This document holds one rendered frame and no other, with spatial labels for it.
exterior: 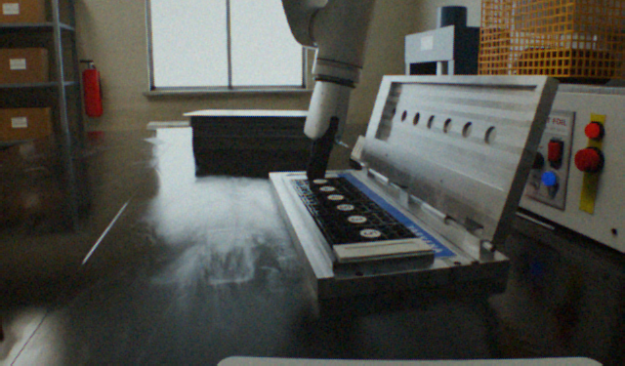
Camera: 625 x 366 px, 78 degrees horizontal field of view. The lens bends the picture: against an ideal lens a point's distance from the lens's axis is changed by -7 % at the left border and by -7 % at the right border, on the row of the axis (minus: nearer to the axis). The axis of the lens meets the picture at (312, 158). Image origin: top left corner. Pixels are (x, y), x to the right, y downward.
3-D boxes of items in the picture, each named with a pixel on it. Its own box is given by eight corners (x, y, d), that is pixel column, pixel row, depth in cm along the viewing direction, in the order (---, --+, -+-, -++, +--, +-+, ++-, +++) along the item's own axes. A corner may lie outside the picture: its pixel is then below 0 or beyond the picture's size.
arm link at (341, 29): (301, 56, 71) (343, 61, 65) (316, -21, 69) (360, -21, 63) (331, 65, 77) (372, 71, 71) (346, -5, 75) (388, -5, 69)
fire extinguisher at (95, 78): (87, 115, 367) (82, 61, 358) (106, 115, 371) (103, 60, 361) (82, 117, 353) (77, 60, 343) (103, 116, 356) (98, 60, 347)
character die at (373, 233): (322, 238, 48) (322, 228, 48) (401, 231, 50) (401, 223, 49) (332, 256, 43) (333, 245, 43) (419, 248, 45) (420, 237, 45)
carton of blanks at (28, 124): (-3, 140, 325) (-7, 108, 320) (7, 138, 341) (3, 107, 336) (49, 138, 335) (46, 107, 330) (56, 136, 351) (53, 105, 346)
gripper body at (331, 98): (310, 72, 75) (297, 132, 77) (321, 71, 65) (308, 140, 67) (348, 81, 77) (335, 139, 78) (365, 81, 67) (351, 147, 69)
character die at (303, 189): (294, 193, 67) (294, 185, 66) (353, 190, 68) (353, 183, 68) (299, 202, 62) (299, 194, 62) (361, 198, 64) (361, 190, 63)
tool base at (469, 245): (269, 184, 80) (269, 166, 80) (370, 179, 85) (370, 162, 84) (316, 300, 38) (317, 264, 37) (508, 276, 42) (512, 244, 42)
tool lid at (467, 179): (384, 75, 81) (392, 78, 81) (356, 167, 83) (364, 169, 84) (547, 75, 39) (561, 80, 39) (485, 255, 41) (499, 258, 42)
